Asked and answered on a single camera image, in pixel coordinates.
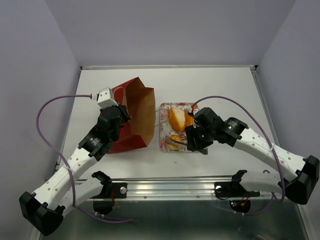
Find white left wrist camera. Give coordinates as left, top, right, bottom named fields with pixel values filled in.
left=90, top=87, right=119, bottom=109

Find orange round fake bread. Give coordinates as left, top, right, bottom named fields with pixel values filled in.
left=169, top=108, right=187, bottom=133

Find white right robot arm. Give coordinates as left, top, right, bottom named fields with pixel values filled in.
left=185, top=107, right=320, bottom=205

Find red paper bag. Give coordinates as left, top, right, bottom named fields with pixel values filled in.
left=108, top=77, right=156, bottom=154

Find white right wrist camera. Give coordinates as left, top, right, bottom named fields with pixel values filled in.
left=188, top=105, right=200, bottom=118

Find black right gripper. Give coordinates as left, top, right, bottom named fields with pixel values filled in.
left=184, top=122, right=216, bottom=151

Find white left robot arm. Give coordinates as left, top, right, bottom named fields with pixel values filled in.
left=19, top=105, right=131, bottom=236

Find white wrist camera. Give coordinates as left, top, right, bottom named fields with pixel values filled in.
left=90, top=87, right=119, bottom=109
left=188, top=105, right=200, bottom=118

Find floral rectangular tray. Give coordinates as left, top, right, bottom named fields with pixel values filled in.
left=158, top=102, right=194, bottom=153

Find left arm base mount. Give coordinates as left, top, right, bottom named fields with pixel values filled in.
left=91, top=171, right=128, bottom=216

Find small round fake bread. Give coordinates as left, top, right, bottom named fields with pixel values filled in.
left=167, top=134, right=184, bottom=151

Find aluminium front mounting rail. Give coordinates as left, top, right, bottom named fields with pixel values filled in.
left=75, top=171, right=282, bottom=204

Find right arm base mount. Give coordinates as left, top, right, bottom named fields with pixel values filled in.
left=214, top=170, right=260, bottom=215

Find metal tongs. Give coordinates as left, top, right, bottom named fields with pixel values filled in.
left=165, top=136, right=209, bottom=155

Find orange long fake bread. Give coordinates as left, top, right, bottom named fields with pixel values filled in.
left=185, top=113, right=194, bottom=127

